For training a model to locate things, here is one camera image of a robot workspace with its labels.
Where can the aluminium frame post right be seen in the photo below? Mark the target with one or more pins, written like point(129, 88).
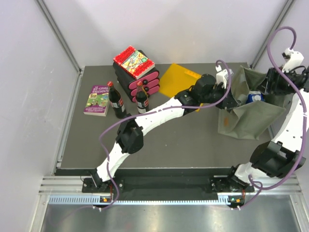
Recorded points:
point(283, 12)

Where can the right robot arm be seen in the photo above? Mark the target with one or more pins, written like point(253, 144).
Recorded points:
point(273, 162)

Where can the grape juice carton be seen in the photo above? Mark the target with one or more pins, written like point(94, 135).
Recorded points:
point(255, 96)

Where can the yellow plastic folder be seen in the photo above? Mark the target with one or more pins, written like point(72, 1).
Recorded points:
point(177, 78)

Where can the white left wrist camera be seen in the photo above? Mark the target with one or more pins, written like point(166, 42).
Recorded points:
point(222, 76)

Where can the aluminium frame post left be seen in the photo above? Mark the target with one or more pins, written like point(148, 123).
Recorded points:
point(58, 34)

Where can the green canvas bag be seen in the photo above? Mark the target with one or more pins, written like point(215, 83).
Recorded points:
point(249, 120)

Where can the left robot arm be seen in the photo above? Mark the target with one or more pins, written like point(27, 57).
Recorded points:
point(208, 91)

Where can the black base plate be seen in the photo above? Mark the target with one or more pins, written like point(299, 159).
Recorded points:
point(167, 184)

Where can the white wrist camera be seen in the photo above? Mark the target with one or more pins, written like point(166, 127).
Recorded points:
point(222, 76)
point(293, 59)

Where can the black pink drawer unit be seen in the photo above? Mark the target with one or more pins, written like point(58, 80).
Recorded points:
point(129, 84)

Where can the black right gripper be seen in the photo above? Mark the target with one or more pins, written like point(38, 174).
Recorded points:
point(273, 74)

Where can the aluminium front rail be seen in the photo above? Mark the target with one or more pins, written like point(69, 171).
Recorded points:
point(61, 185)

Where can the aluminium frame post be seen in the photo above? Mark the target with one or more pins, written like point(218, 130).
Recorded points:
point(58, 34)
point(283, 12)

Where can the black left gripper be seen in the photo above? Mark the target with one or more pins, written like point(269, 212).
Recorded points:
point(228, 103)

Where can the cola bottle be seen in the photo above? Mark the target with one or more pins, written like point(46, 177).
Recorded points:
point(142, 99)
point(116, 101)

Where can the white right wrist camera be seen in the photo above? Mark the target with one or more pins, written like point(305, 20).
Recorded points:
point(293, 59)

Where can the red treehouse book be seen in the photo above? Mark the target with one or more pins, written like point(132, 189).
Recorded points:
point(134, 62)

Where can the purple treehouse book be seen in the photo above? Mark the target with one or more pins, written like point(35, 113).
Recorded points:
point(98, 101)

